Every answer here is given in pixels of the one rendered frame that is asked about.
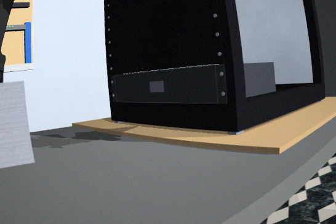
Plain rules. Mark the tan flat board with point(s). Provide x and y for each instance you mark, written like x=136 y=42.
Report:
x=273 y=136

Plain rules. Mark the black server rack frame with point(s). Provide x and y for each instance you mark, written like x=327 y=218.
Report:
x=148 y=35

